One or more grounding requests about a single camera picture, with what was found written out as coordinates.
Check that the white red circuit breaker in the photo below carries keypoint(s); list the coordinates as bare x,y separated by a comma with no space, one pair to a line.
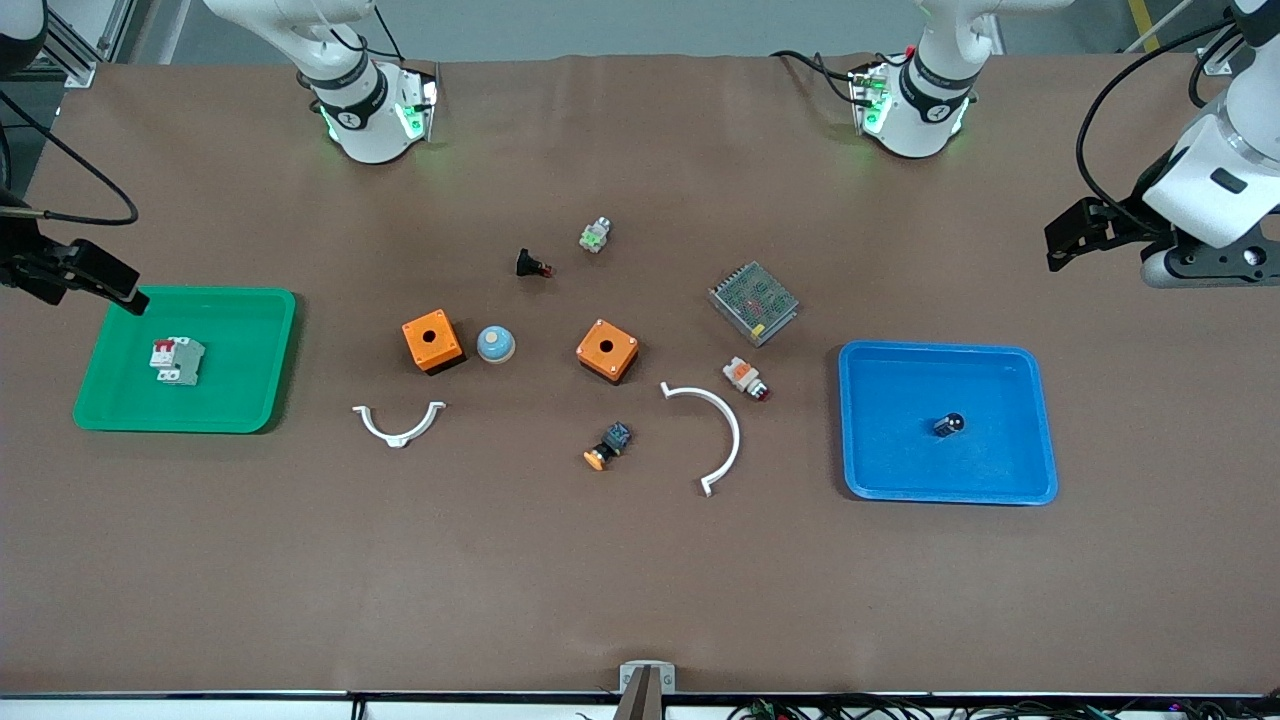
177,360

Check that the black metallic knob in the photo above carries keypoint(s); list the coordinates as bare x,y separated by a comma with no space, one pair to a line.
949,425

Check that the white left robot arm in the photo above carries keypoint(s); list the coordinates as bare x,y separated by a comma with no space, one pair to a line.
915,112

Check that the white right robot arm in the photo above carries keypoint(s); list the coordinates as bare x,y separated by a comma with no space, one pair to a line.
368,112

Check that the green plastic tray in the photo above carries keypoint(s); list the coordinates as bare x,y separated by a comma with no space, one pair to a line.
235,395

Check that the blue plastic tray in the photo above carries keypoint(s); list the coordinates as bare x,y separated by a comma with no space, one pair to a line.
1000,460

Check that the orange button box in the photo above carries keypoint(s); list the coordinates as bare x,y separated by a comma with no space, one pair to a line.
607,350
432,341

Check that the metal mesh power supply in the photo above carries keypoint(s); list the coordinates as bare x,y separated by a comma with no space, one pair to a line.
753,302

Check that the orange white indicator lamp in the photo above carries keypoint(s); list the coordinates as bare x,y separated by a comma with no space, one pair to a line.
745,376

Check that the blue dome button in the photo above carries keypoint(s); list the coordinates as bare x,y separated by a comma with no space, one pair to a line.
496,345

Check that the green white push button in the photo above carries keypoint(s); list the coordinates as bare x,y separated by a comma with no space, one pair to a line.
595,235

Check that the orange headed black push button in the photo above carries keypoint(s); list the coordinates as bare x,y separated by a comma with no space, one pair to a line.
608,446

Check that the dark brown pole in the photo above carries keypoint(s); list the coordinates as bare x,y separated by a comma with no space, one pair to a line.
640,700

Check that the aluminium frame profile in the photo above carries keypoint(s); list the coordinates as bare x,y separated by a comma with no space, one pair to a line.
85,45
1220,58

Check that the small white curved bracket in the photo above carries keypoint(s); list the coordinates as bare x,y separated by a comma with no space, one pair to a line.
397,436

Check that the large white curved bracket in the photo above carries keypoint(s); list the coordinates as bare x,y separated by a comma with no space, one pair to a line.
733,425

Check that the black switch with red tip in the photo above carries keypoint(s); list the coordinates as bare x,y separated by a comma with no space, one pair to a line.
531,265

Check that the white black table edge rail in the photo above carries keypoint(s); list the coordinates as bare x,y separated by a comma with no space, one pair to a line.
200,704

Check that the grey metal mount bracket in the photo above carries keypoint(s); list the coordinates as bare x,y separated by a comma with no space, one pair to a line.
646,672

